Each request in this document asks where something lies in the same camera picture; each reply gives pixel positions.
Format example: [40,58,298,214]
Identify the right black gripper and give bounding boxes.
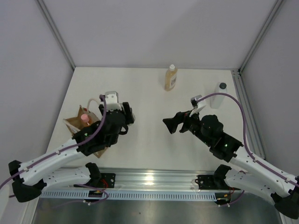
[163,107,212,146]

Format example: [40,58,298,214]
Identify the pink cap amber bottle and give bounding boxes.
[80,114,92,127]

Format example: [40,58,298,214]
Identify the white bottle grey cap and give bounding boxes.
[210,82,227,109]

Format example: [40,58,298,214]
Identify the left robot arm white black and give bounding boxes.
[8,102,135,203]

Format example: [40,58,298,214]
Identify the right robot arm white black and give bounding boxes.
[163,111,299,219]

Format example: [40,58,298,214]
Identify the amber liquid bottle white cap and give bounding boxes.
[164,64,178,91]

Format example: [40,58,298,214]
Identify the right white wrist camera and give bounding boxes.
[189,95,206,117]

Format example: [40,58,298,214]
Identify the aluminium mounting rail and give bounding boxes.
[99,168,214,191]

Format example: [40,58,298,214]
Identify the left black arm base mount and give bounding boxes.
[85,163,116,189]

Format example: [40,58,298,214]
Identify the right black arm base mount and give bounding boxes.
[195,175,224,190]

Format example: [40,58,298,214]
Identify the right side aluminium rail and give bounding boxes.
[231,69,266,159]

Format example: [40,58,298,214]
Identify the left aluminium frame post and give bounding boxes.
[35,0,76,71]

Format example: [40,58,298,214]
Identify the aluminium frame post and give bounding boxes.
[35,0,76,71]
[238,0,286,76]

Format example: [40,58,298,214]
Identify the white slotted cable duct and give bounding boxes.
[40,189,217,202]

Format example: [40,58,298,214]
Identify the right aluminium frame post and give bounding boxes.
[238,0,286,76]

